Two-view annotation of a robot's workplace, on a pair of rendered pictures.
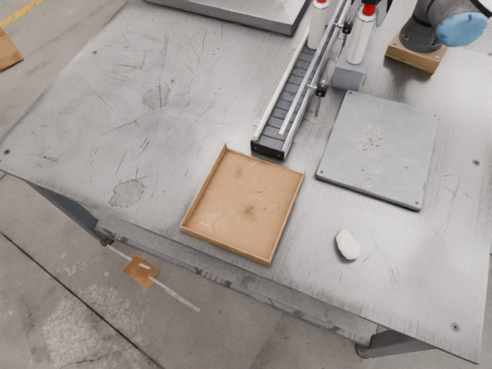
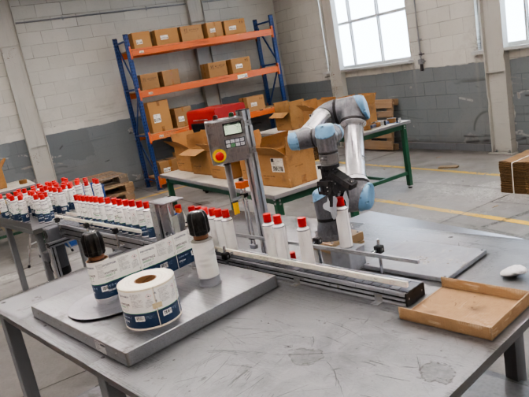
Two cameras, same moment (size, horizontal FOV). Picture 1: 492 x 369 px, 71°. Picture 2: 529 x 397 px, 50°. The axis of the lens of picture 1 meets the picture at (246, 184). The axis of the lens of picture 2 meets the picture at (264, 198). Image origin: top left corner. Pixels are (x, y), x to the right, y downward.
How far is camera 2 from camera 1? 1.74 m
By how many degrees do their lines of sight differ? 68
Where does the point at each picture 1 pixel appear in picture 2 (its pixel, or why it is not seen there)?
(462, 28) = (370, 193)
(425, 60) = (356, 236)
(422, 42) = not seen: hidden behind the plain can
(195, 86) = (307, 333)
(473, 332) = not seen: outside the picture
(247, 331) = not seen: outside the picture
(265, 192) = (456, 301)
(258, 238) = (504, 306)
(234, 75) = (306, 313)
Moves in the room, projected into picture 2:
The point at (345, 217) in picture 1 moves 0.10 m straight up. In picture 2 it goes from (488, 275) to (486, 248)
